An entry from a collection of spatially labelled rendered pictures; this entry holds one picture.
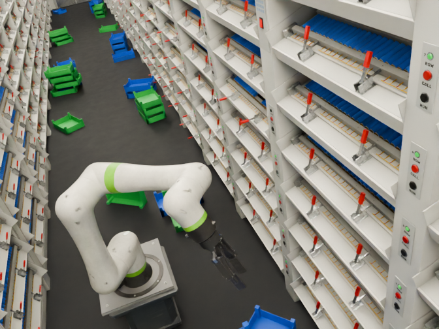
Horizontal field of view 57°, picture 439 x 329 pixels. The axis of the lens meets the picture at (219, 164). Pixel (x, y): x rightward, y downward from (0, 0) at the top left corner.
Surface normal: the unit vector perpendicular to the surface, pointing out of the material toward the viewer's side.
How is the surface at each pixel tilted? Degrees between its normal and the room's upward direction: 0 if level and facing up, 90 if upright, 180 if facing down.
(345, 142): 21
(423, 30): 90
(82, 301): 0
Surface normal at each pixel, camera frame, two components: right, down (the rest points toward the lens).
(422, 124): -0.93, 0.32
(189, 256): -0.16, -0.82
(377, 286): -0.48, -0.65
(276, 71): 0.33, 0.48
